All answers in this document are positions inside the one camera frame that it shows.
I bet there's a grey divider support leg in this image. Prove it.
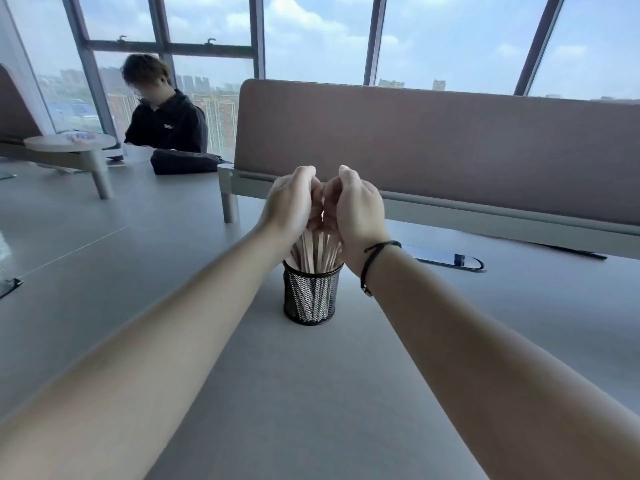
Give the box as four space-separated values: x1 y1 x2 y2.
216 163 242 224

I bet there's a dark window frame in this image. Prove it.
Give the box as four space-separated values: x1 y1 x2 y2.
60 0 568 148

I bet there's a person's right forearm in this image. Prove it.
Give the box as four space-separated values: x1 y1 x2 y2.
357 242 640 480

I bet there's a black mesh pen cup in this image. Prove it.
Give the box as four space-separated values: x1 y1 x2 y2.
282 259 345 326

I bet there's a bundle of wooden sticks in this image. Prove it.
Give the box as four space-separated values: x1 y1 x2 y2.
288 229 344 275

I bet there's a person's left hand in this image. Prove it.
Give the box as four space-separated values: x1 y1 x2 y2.
257 166 326 244

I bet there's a person's left forearm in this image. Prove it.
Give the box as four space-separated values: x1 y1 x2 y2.
0 223 297 480

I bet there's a dark smartphone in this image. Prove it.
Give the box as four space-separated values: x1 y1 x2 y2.
402 244 485 272

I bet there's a black bag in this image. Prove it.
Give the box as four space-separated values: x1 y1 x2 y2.
149 148 234 176

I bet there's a brown fabric desk divider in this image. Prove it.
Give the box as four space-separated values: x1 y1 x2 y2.
233 78 640 261
0 64 45 145

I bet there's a black cable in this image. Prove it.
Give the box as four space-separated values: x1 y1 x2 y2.
529 243 609 260

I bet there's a beige round desk stand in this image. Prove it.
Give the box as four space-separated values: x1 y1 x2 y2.
23 133 119 201

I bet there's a black cord bracelet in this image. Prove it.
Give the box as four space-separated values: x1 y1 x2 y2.
360 240 403 298

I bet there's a person's right hand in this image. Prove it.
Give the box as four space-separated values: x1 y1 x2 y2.
322 165 402 276

